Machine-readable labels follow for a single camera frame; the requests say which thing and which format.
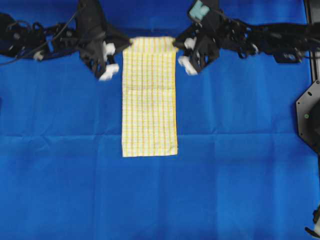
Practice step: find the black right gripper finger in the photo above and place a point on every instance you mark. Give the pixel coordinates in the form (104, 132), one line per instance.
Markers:
(186, 40)

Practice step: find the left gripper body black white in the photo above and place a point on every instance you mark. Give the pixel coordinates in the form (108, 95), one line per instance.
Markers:
(97, 44)

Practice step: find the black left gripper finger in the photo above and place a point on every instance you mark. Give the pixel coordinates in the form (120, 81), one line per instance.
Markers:
(116, 37)

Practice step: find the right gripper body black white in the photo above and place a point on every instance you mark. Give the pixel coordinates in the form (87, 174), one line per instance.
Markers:
(199, 53)

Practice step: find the yellow checked towel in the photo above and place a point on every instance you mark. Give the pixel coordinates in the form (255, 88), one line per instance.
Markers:
(149, 124)

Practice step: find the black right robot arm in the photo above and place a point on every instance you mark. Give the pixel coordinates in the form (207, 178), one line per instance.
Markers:
(288, 43)

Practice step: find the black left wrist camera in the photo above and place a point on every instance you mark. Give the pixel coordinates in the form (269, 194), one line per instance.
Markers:
(90, 16)

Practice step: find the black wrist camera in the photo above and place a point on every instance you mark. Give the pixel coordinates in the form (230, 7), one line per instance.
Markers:
(205, 13)
(90, 16)

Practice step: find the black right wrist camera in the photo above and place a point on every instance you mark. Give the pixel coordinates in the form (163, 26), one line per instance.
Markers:
(205, 13)

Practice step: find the black table frame rail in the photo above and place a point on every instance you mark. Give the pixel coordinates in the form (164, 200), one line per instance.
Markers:
(312, 12)

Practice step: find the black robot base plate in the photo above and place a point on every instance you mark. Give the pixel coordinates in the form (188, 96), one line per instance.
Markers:
(308, 116)

